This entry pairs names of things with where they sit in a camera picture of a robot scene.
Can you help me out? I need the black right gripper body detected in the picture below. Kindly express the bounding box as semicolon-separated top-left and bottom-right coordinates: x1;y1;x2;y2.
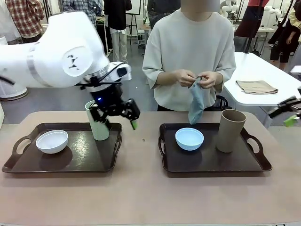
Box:
292;95;301;112

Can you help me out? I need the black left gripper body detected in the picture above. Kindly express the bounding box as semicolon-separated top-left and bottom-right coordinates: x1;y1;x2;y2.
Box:
90;84;125;114

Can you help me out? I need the tall green cup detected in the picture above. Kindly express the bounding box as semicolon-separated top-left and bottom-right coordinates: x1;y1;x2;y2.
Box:
85;100;110;141

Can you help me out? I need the beige cloth mat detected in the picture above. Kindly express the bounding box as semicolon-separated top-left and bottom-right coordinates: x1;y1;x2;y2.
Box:
236;80;279;95

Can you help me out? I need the white bowl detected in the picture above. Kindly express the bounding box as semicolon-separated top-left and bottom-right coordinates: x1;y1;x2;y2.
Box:
35;129;69;154

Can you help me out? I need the tall brown cup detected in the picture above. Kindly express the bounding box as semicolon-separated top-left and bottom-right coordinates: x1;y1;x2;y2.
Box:
216;109;246;153

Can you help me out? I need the light blue bowl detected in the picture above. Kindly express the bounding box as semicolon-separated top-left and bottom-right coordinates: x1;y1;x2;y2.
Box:
175;127;204;151

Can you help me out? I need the blue cloth mat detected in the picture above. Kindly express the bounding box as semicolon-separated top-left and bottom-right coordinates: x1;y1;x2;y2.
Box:
187;77;206;125

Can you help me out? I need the person's right forearm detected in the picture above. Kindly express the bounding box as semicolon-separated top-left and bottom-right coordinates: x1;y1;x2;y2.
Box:
157;70;179;85

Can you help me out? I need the dark brown serving tray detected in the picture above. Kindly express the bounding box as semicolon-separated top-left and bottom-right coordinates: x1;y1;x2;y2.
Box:
158;122;273;178
1;122;123;174

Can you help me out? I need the person's right hand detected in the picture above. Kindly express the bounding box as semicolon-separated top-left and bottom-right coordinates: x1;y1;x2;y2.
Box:
175;68;198;88

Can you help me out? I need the person's left hand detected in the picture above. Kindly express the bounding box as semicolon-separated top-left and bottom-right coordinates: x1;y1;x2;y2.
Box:
198;71;218;90

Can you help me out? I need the white side table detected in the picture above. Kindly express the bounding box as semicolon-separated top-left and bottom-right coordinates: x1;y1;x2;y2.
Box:
223;52;301;129

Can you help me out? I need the person in black dress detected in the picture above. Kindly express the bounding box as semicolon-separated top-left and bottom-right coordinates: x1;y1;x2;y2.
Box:
268;0;301;69

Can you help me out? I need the person in black top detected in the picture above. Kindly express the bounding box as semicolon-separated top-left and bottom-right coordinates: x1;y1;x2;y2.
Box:
104;0;133;64

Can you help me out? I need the person in cream sweater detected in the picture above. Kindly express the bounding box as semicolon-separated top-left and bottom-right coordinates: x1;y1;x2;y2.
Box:
142;4;237;112

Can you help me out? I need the person in blue plaid shirt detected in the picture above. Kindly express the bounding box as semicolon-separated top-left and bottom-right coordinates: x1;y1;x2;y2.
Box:
62;0;104;30

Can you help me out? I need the white air purifier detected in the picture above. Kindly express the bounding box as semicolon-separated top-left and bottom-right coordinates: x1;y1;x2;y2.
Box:
0;35;28;102

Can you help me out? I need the person in dark jacket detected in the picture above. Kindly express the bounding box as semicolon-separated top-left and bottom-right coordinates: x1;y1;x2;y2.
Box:
147;0;182;30

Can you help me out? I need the person in red plaid shirt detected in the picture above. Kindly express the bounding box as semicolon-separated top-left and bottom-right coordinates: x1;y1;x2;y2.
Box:
6;0;46;45

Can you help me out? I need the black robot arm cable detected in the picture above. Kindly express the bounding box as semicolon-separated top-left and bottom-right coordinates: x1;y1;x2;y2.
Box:
79;63;123;90

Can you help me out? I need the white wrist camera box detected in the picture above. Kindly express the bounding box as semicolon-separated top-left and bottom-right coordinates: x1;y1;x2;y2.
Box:
110;62;132;82

